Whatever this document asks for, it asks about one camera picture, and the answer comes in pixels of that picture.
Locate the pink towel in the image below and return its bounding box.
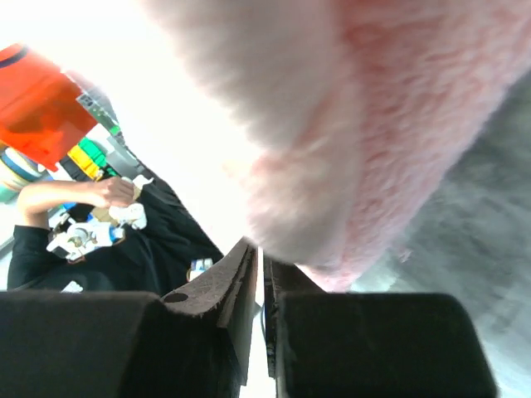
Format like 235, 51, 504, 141
139, 1, 530, 292

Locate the orange translucent container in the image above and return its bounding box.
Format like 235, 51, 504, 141
0, 44, 96, 171

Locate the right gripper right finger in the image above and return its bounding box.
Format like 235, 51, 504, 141
262, 258, 498, 397

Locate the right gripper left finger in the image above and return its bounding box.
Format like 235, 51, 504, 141
1, 241, 257, 397

